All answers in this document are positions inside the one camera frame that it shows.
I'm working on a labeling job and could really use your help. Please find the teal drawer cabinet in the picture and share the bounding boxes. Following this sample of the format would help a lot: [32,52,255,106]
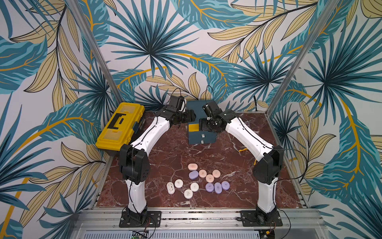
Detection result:
[186,100,217,144]

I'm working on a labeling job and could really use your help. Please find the yellow top drawer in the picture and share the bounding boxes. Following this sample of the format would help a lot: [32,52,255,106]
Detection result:
[188,123,200,132]

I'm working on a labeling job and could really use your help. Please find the purple oval case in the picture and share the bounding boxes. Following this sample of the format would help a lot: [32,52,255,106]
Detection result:
[214,182,222,194]

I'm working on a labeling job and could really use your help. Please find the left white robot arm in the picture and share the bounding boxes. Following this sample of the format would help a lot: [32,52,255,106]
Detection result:
[119,109,196,215]

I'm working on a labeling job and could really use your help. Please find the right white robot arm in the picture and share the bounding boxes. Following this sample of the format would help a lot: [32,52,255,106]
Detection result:
[199,111,284,214]

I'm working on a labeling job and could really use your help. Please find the pink round case right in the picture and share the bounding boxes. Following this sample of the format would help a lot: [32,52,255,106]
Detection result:
[212,169,221,178]

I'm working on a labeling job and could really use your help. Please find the pink round case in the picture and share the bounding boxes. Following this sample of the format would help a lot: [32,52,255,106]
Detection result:
[212,169,221,178]
[199,169,208,178]
[206,174,215,183]

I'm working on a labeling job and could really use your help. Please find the pink oval earphone case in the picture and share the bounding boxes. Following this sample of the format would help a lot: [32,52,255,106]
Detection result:
[188,163,199,171]

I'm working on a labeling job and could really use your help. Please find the pink round case left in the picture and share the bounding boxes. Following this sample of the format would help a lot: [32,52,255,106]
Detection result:
[199,169,208,178]

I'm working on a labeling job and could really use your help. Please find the pink round case middle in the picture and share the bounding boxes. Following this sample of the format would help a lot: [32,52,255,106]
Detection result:
[206,174,215,183]

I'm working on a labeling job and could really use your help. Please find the purple earphone case upper left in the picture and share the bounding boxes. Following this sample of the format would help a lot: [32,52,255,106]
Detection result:
[189,170,199,180]

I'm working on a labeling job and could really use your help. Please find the yellow black toolbox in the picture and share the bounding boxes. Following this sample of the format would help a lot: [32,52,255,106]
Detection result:
[95,102,146,156]

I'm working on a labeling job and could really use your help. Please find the white round case right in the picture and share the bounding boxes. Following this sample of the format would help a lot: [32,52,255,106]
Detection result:
[190,182,200,192]

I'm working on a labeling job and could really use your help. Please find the white round case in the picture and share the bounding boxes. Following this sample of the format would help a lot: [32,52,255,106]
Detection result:
[184,189,194,199]
[174,179,184,189]
[190,182,200,192]

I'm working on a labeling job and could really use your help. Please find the white round case upper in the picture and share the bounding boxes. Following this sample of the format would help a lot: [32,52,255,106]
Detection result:
[174,179,184,189]

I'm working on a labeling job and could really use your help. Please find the white oval earphone case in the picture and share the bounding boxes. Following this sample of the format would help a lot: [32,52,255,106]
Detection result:
[166,182,176,195]

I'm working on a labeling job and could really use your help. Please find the white round case lower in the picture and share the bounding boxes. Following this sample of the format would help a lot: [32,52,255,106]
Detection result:
[184,189,194,199]

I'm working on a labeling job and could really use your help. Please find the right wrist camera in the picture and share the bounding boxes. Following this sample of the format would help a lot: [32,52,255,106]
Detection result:
[203,101,222,120]

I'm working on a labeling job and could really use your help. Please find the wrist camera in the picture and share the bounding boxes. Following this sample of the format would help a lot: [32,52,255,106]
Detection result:
[167,96,186,112]
[203,101,222,120]

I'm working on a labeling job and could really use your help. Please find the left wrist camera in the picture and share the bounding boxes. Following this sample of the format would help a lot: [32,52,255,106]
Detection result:
[167,96,186,112]

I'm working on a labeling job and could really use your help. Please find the yellow handled pliers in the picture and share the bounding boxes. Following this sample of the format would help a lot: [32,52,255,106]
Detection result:
[238,148,257,166]

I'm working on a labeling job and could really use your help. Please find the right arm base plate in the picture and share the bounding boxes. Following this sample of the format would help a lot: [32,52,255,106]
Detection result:
[236,209,283,227]

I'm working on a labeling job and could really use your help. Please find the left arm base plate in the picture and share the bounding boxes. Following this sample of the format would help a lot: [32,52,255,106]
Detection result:
[119,209,162,228]

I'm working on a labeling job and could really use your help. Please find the left aluminium frame post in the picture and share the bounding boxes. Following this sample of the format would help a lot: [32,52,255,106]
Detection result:
[67,0,123,105]

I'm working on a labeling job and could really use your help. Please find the aluminium frame post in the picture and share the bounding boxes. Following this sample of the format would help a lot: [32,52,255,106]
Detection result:
[266,0,340,116]
[67,0,123,105]

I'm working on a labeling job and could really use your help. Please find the aluminium front rail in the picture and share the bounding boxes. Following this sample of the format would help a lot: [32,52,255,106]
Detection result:
[70,208,330,239]

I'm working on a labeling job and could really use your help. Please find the right aluminium frame post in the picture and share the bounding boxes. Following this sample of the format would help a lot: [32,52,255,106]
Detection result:
[266,0,340,116]

